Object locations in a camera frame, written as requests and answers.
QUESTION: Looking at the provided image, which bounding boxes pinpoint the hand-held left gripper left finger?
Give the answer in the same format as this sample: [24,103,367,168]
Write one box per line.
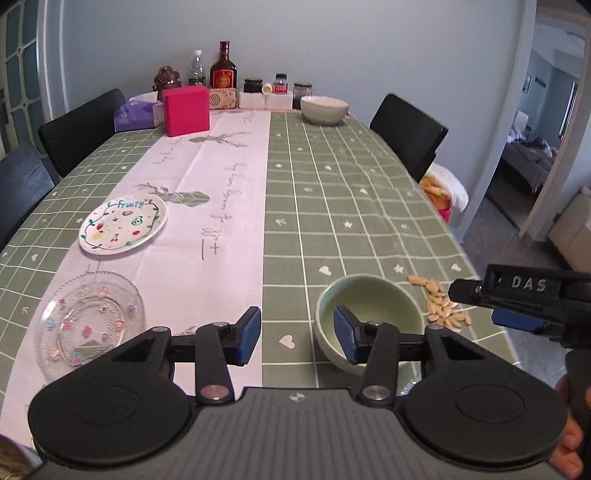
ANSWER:
[108,306,262,407]

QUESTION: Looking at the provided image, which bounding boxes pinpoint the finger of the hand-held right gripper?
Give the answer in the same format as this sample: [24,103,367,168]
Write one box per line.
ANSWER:
[492,308,591,349]
[450,264,591,319]

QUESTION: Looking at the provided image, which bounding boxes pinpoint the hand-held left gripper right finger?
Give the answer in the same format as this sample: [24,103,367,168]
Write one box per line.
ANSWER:
[333,305,485,402]

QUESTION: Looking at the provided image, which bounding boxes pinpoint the green ceramic bowl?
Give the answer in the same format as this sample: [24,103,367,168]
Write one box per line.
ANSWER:
[315,274,424,374]

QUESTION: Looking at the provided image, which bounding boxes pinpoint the white fruit-print plate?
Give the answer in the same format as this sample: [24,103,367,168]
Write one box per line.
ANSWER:
[78,196,168,256]

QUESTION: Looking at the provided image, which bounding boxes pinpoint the person's right hand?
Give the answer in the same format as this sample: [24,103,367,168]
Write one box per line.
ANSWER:
[551,375,586,477]

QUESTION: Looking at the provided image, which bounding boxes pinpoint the beige sofa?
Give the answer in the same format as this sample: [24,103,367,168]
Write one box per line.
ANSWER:
[547,191,591,273]

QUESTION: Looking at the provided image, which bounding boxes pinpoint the white snack bag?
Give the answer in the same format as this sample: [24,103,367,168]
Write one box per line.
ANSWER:
[420,164,469,222]

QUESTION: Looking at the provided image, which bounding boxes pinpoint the grey bed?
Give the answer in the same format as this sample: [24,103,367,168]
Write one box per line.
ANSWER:
[501,134,561,195]

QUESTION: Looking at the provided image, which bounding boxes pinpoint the clear glass plate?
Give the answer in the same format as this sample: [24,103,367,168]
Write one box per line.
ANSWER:
[34,271,146,381]

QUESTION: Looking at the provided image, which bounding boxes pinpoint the black chair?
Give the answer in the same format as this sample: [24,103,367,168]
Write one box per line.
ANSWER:
[369,93,450,183]
[38,89,127,178]

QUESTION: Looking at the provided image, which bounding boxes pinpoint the cream ceramic bowl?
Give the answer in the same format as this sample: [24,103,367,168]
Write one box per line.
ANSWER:
[300,95,349,126]

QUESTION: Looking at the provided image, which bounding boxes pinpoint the pink box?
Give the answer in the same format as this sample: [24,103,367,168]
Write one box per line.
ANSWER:
[161,85,211,138]

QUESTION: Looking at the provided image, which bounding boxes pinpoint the small cream radio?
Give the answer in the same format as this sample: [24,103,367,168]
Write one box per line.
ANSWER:
[209,88,239,110]

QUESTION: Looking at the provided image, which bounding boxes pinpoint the purple tissue pack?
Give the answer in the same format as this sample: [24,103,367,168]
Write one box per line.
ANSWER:
[113,99,158,131]

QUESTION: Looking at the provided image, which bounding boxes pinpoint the brown liquor bottle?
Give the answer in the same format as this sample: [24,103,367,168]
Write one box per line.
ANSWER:
[210,41,238,89]

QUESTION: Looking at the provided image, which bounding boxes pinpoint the brown ornament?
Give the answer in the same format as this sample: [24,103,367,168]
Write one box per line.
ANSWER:
[153,66,183,93]

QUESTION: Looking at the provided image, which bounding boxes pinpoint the clear water bottle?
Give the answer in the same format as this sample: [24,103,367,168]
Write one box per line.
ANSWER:
[188,50,206,87]

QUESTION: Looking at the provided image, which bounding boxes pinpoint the dark blue chair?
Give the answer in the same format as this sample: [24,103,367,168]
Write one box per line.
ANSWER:
[0,141,56,252]

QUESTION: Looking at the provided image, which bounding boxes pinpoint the glass-paned door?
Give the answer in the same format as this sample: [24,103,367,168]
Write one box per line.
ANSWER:
[0,0,47,158]

